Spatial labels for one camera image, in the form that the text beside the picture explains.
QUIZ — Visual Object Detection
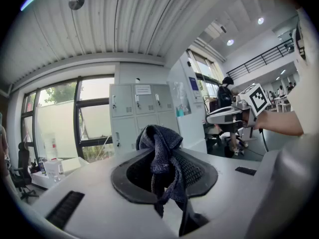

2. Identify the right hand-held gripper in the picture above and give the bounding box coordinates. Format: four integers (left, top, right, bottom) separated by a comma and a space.
206, 83, 272, 125

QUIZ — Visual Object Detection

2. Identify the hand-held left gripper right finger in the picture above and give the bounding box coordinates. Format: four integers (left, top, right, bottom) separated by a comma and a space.
171, 148, 219, 199

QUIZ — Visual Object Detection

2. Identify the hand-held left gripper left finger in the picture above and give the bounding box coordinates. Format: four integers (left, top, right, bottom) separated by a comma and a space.
111, 148, 161, 205

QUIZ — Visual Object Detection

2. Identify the dark blue cloth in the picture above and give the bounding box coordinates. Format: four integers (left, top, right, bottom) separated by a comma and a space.
136, 124, 210, 237

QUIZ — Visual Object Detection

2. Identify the grey metal locker door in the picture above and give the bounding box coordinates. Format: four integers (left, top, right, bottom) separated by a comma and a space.
111, 117, 138, 156

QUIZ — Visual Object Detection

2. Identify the person's right forearm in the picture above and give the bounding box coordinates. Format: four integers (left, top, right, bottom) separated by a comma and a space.
255, 110, 305, 137

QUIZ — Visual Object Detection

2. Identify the grey metal locker cabinet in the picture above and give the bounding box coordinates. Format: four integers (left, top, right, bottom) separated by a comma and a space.
109, 83, 180, 156

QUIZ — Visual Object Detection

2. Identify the person's right hand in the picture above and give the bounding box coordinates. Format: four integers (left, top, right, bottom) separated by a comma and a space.
241, 108, 259, 129

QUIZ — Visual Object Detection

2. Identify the white partition unit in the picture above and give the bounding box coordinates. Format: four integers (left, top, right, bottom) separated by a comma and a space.
166, 50, 208, 154

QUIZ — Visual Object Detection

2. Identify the black mezzanine railing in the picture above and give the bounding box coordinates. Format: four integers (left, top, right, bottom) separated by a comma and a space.
226, 37, 295, 81

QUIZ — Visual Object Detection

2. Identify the large white cardboard box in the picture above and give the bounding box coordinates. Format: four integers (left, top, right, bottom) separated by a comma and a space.
62, 157, 90, 171

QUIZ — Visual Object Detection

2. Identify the person's cream t-shirt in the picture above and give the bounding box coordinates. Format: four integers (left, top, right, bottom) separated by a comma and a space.
286, 6, 319, 135

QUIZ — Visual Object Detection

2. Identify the blue poster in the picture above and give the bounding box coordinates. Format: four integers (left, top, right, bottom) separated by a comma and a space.
188, 76, 200, 98

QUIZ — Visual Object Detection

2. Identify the teal bottle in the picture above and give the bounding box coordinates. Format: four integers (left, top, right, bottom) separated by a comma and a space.
175, 106, 188, 118

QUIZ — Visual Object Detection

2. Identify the white carton with red sticker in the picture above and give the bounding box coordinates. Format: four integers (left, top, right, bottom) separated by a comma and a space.
44, 159, 64, 179

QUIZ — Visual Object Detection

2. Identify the clear plastic hanging pocket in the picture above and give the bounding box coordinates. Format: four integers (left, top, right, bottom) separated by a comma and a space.
173, 81, 192, 118

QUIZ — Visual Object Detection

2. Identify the blue booklet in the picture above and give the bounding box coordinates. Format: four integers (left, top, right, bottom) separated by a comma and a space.
37, 161, 47, 177

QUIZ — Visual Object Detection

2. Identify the translucent red-labelled plastic container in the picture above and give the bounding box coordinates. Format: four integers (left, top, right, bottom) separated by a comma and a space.
42, 132, 57, 159

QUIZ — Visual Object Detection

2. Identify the ceiling air vent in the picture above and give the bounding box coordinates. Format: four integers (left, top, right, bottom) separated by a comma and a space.
205, 20, 228, 38

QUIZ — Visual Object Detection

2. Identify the black-framed window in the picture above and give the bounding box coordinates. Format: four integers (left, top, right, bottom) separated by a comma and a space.
19, 75, 116, 164

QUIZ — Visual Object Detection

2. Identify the white paper notice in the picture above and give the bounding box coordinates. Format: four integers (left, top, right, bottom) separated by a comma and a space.
135, 84, 152, 96

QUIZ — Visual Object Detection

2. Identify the black office chair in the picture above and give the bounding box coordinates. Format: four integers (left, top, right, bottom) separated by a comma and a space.
11, 141, 40, 202

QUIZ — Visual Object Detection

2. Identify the silver dome ceiling fixture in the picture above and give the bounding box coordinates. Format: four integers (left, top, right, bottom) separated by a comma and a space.
68, 0, 85, 11

